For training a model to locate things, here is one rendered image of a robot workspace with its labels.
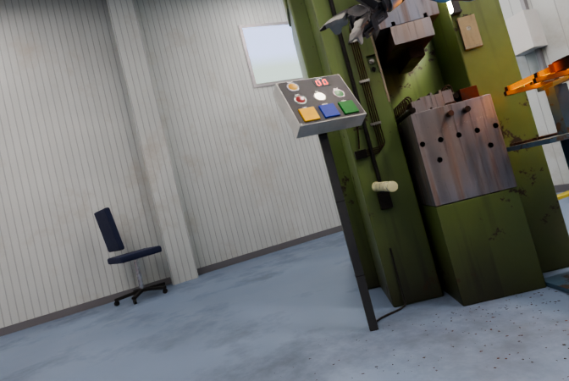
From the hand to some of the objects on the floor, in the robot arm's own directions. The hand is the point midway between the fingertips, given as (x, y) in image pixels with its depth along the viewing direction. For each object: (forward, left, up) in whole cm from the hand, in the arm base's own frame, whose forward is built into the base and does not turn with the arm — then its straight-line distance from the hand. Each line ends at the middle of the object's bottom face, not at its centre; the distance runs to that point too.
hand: (332, 35), depth 127 cm
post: (+65, -23, -114) cm, 133 cm away
